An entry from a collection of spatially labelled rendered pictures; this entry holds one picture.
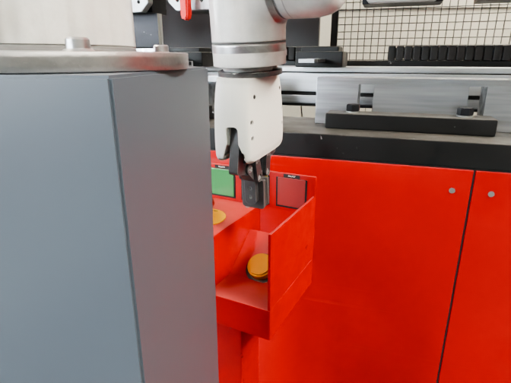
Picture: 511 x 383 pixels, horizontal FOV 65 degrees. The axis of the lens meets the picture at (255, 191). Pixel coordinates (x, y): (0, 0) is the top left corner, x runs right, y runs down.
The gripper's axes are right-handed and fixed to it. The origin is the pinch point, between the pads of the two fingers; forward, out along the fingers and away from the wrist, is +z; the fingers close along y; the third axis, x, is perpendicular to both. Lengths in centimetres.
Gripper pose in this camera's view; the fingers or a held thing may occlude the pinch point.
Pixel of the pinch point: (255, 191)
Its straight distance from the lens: 52.8
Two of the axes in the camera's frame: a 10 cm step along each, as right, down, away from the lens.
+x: 8.9, 1.4, -4.3
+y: -4.6, 3.6, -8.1
